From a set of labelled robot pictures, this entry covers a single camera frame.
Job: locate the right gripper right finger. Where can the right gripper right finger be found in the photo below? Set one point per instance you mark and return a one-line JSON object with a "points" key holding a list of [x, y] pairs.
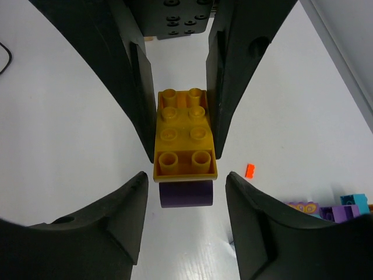
{"points": [[275, 241]]}

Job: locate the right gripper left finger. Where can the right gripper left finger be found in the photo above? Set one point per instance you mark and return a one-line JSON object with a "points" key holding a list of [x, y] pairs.
{"points": [[99, 241]]}

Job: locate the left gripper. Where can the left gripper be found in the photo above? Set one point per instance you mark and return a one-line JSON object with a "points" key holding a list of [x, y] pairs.
{"points": [[106, 36]]}

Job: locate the lavender lego stack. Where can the lavender lego stack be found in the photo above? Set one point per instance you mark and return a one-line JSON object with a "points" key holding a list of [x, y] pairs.
{"points": [[337, 214]]}

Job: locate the small orange lego piece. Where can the small orange lego piece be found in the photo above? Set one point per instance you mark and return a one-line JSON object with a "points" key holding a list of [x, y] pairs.
{"points": [[250, 171]]}

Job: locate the dark purple lego plate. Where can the dark purple lego plate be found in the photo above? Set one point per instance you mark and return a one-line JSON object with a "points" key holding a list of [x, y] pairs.
{"points": [[186, 194]]}

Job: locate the yellow lego brick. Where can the yellow lego brick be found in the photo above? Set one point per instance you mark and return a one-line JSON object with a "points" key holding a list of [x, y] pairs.
{"points": [[184, 146]]}

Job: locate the teal lego block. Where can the teal lego block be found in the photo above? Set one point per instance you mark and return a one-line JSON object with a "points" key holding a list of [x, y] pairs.
{"points": [[359, 200]]}

